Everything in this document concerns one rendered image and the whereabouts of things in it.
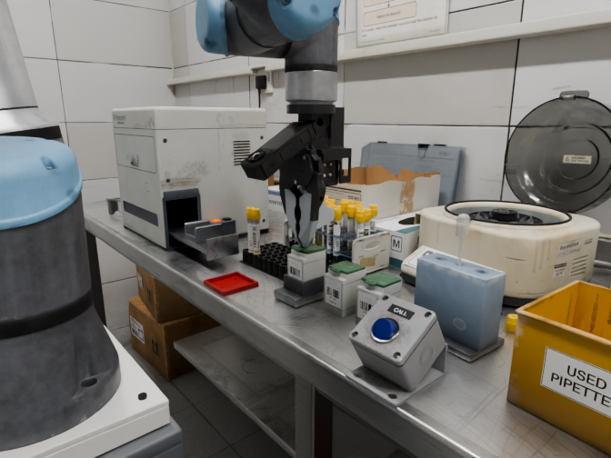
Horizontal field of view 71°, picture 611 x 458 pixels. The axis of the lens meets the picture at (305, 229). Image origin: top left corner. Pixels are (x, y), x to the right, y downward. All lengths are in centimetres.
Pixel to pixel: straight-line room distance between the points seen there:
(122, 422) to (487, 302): 40
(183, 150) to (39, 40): 137
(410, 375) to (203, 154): 68
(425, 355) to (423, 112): 82
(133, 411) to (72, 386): 6
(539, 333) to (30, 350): 44
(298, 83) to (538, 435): 48
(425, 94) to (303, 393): 83
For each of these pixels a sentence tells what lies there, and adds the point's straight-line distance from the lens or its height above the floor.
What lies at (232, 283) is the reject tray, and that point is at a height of 88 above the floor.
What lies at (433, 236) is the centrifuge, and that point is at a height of 95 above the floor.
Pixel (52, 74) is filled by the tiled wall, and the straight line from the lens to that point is 223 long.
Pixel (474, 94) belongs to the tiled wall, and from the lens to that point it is 113.
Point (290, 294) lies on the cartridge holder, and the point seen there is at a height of 89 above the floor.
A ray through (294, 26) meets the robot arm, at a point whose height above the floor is 124.
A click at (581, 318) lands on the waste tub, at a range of 58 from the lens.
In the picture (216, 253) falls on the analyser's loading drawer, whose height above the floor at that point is 90.
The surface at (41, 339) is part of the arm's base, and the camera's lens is 41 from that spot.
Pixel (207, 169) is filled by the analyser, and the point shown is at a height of 104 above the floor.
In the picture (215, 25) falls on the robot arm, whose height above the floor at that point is 126.
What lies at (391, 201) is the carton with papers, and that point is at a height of 98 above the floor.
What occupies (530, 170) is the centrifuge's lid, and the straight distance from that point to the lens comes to 101.
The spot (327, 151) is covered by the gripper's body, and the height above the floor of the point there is 111.
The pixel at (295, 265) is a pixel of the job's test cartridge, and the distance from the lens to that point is 67.
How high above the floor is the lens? 115
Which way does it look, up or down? 14 degrees down
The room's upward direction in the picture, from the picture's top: straight up
